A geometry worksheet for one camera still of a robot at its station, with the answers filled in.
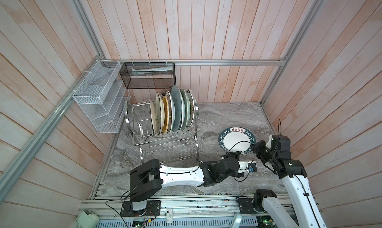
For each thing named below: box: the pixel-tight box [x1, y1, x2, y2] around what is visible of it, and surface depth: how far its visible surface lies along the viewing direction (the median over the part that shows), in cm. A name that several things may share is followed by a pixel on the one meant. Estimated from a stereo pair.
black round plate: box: [149, 99, 157, 136], surface depth 62 cm
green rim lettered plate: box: [218, 126, 257, 155], surface depth 86 cm
